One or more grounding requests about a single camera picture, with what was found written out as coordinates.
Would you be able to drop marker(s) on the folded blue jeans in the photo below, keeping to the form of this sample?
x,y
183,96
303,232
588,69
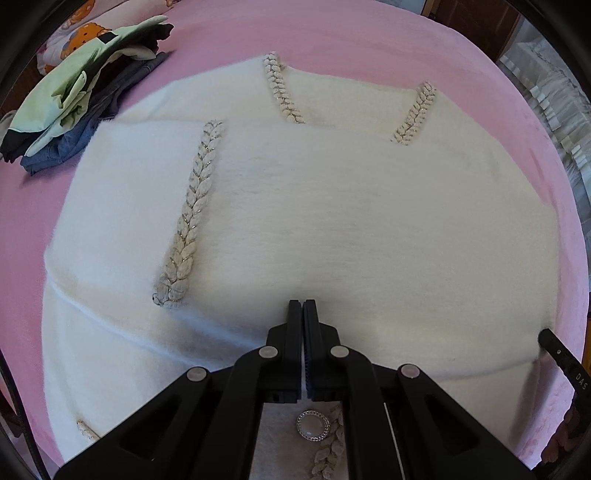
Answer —
x,y
69,143

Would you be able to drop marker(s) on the lace covered furniture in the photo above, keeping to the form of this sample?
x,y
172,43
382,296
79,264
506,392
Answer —
x,y
554,92

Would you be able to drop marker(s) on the white fuzzy cardigan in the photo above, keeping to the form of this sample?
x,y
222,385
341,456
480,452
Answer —
x,y
346,207

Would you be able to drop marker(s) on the stack of folded clothes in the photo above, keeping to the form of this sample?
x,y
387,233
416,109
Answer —
x,y
154,44

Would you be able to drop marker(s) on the folded light green garment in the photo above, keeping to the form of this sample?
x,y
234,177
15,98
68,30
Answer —
x,y
51,97

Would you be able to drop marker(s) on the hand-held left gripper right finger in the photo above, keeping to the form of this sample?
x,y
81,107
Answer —
x,y
310,350

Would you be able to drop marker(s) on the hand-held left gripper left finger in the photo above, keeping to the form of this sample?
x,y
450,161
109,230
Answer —
x,y
295,350

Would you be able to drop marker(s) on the brown wooden door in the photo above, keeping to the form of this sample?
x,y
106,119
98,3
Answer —
x,y
475,23

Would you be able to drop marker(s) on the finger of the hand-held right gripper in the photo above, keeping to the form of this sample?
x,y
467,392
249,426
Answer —
x,y
565,362

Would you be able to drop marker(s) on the rolled bear print quilt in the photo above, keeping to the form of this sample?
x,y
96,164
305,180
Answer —
x,y
78,37

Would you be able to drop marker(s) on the pink bed blanket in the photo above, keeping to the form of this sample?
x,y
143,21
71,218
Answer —
x,y
323,37

